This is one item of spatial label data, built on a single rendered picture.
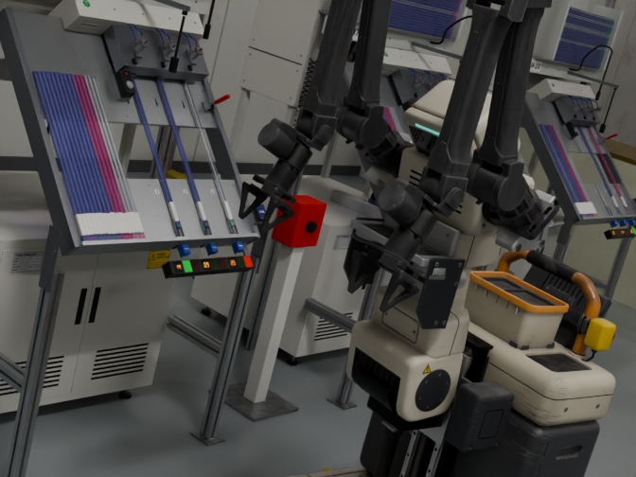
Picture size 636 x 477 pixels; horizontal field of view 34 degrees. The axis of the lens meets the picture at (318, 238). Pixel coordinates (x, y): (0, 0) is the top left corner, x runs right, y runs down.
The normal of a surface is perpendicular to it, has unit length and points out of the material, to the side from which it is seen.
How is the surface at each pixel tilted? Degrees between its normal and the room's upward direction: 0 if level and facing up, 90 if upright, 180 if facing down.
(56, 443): 0
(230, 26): 90
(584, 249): 90
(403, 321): 98
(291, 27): 90
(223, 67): 90
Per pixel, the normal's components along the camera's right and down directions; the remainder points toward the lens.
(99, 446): 0.25, -0.94
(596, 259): -0.65, 0.03
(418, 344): -0.80, 0.10
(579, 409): 0.58, 0.35
